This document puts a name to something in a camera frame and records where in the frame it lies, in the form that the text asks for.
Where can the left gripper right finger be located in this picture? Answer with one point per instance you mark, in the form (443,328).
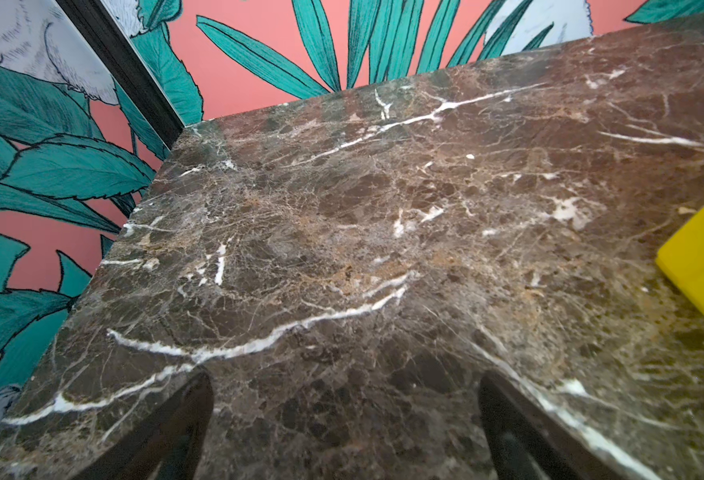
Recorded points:
(525,443)

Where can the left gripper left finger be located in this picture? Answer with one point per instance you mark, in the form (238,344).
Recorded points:
(167,444)

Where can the black left frame post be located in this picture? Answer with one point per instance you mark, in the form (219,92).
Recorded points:
(115,50)

